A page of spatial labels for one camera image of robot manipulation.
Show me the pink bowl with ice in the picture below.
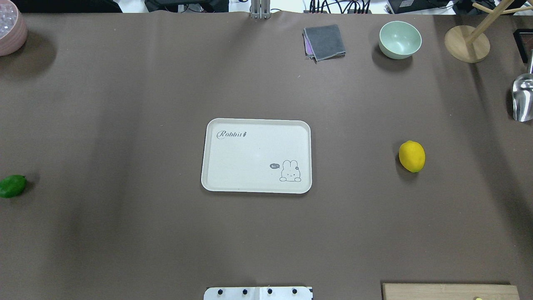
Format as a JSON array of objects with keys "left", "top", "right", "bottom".
[{"left": 0, "top": 0, "right": 28, "bottom": 56}]

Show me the wooden mug tree stand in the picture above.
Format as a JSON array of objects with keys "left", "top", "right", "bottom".
[{"left": 445, "top": 0, "right": 533, "bottom": 63}]

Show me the mint green bowl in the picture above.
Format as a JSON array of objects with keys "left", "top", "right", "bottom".
[{"left": 379, "top": 21, "right": 422, "bottom": 60}]

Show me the wooden cutting board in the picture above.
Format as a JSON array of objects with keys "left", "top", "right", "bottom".
[{"left": 381, "top": 283, "right": 520, "bottom": 300}]

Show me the yellow lemon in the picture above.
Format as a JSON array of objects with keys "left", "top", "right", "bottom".
[{"left": 398, "top": 140, "right": 426, "bottom": 173}]

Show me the aluminium frame post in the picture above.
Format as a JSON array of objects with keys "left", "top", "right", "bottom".
[{"left": 251, "top": 0, "right": 271, "bottom": 20}]

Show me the green lime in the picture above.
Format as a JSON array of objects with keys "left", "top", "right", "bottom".
[{"left": 0, "top": 175, "right": 27, "bottom": 199}]

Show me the cream rabbit tray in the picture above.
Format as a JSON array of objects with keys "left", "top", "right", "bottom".
[{"left": 201, "top": 118, "right": 312, "bottom": 194}]

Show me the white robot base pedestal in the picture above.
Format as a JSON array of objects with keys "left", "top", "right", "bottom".
[{"left": 203, "top": 285, "right": 314, "bottom": 300}]

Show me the grey folded cloth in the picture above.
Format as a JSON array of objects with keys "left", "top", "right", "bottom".
[{"left": 303, "top": 24, "right": 346, "bottom": 62}]

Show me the metal scoop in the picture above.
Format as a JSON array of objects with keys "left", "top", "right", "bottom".
[{"left": 512, "top": 51, "right": 533, "bottom": 122}]

